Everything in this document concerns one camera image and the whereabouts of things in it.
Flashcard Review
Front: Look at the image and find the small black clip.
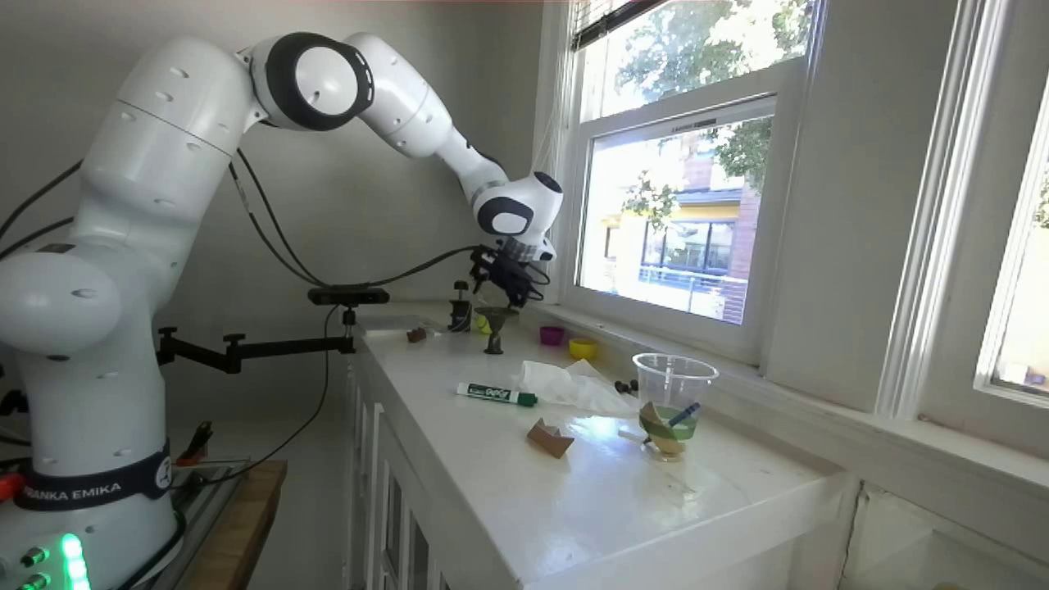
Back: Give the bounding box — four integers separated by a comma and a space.
613, 377, 638, 394

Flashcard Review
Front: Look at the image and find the black clamp mount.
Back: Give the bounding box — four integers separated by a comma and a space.
448, 280, 472, 334

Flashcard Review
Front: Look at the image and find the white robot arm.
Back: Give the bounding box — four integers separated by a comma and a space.
0, 34, 563, 590

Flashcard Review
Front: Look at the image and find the clear plastic cup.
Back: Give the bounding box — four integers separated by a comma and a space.
633, 352, 717, 445

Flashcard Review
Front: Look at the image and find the small brown block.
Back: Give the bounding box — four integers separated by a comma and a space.
405, 326, 430, 346

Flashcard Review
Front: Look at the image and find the crumpled clear plastic sheet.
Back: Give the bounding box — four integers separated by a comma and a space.
522, 361, 635, 417

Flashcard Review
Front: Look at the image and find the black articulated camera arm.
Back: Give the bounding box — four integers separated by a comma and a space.
159, 310, 353, 374

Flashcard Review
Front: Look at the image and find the brown wooden polyhedron block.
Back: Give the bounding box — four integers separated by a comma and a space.
529, 421, 573, 460

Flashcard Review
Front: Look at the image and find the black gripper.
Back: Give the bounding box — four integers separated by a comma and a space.
468, 246, 551, 310

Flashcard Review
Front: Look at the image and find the green whiteboard marker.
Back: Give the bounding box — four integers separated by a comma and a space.
455, 384, 538, 411

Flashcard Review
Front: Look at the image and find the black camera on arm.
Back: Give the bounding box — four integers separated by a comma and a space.
309, 284, 389, 310

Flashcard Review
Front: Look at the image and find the dark metal goblet stand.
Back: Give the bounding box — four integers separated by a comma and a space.
480, 304, 515, 355

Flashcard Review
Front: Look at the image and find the magenta plastic bowl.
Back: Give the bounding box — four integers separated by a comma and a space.
538, 326, 567, 348

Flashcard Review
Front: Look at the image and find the yellow plastic bowl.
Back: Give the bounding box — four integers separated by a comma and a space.
567, 338, 600, 361

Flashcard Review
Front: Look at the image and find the wooden side table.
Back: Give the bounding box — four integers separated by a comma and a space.
174, 463, 289, 590

